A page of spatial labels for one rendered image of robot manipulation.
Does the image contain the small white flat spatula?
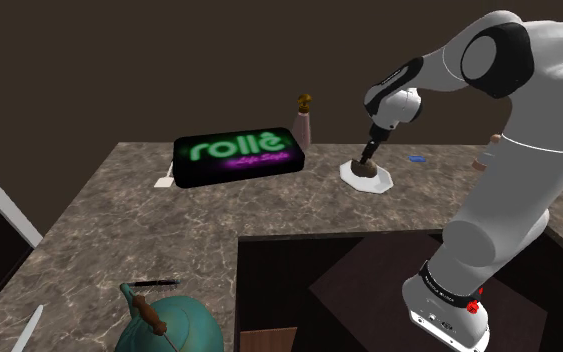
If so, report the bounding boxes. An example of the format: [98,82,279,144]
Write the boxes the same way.
[153,160,176,189]

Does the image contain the dark robot stand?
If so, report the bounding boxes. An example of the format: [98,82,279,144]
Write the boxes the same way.
[308,232,549,352]

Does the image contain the pink bottle with gold cap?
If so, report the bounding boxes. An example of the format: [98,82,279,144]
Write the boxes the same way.
[291,93,313,152]

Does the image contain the white octagonal plate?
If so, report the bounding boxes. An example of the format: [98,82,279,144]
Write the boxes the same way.
[339,160,394,195]

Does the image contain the brown round lump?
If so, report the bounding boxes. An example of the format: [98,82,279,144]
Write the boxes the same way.
[350,158,379,179]

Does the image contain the clear bottle with tan cap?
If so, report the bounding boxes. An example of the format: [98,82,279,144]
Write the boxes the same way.
[471,133,503,172]

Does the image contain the teal kettle with wooden handle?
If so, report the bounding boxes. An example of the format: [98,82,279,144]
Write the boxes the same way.
[114,283,226,352]

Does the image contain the black pen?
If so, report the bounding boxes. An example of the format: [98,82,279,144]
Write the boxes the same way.
[127,279,182,288]

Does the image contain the black box with neon lettering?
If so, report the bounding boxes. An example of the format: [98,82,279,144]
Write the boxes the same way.
[172,127,306,189]

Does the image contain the silver knife blade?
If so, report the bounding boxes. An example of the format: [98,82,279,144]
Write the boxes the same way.
[9,304,45,352]

